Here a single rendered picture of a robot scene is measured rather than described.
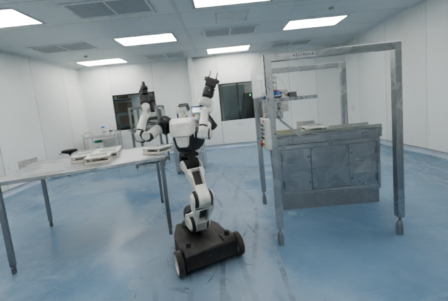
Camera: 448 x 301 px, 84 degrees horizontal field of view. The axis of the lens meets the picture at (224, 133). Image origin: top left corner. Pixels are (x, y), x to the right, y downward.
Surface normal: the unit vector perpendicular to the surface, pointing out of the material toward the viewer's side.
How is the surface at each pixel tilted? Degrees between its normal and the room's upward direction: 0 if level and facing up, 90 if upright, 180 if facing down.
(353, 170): 90
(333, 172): 90
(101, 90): 90
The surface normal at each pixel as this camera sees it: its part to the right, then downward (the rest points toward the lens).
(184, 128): -0.36, 0.14
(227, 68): 0.00, 0.11
